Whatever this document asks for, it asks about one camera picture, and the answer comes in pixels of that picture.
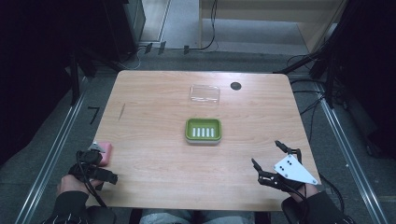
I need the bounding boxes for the green soap dish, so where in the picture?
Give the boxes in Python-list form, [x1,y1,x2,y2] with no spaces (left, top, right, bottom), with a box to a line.
[184,118,223,146]

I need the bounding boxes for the black stand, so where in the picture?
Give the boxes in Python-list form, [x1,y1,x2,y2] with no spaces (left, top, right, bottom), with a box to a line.
[274,18,349,110]
[66,50,97,106]

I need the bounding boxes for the light wooden cabinet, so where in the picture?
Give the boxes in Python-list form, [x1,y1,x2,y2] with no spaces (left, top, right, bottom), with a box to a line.
[199,0,348,54]

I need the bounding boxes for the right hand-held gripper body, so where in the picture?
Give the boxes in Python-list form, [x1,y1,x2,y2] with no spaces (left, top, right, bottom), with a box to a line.
[257,147,319,192]

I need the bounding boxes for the metal floor rail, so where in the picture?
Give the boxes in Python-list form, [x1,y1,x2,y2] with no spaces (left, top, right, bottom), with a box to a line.
[14,76,90,224]
[316,83,390,224]

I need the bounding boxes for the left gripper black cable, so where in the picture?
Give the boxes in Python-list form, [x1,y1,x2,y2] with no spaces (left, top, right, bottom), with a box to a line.
[76,151,108,209]

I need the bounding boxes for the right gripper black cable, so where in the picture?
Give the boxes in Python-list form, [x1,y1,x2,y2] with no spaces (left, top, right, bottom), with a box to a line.
[317,172,346,214]

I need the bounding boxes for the black hanging cable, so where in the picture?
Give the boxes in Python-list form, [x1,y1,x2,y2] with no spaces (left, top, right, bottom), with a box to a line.
[186,0,219,52]

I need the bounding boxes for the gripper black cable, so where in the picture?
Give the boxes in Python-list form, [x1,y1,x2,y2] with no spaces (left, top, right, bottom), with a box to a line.
[76,151,108,209]
[317,172,346,214]

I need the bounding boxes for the clear plastic lid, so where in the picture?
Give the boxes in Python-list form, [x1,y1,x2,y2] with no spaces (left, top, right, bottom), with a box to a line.
[189,84,221,105]

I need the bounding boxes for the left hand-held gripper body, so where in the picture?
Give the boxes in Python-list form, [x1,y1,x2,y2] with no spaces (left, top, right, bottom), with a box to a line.
[68,141,106,191]

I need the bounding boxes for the person's right hand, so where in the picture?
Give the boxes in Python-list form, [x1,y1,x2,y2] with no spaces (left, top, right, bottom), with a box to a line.
[287,182,320,202]

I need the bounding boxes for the person's left hand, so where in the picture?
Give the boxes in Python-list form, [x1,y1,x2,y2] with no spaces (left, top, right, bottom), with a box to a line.
[56,174,104,198]

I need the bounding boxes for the pink soap bar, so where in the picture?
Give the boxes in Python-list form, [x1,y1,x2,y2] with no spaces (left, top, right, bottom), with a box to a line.
[95,141,113,167]

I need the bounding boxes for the dark cabinet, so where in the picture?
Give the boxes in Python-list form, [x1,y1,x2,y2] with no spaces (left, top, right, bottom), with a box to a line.
[92,0,148,62]

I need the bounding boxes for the person's legs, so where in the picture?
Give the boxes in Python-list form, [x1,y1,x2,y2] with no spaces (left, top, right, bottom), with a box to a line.
[139,208,257,224]

